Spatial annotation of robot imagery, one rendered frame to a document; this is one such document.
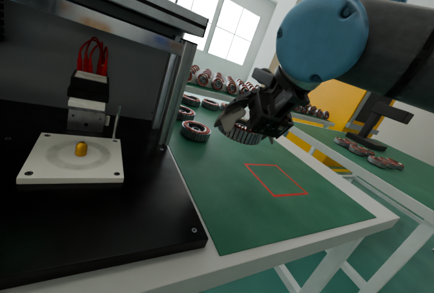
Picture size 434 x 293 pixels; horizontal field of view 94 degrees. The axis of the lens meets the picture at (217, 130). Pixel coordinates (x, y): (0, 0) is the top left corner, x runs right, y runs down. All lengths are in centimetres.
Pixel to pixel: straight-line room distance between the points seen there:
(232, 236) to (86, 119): 43
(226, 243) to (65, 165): 32
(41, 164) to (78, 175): 6
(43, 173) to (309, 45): 42
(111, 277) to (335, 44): 36
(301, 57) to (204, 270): 32
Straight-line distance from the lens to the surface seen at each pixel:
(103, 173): 44
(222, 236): 43
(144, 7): 51
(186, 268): 37
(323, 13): 20
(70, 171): 44
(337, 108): 372
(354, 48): 20
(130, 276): 35
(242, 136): 46
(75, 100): 47
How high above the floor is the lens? 105
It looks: 19 degrees down
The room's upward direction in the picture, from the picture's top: 21 degrees clockwise
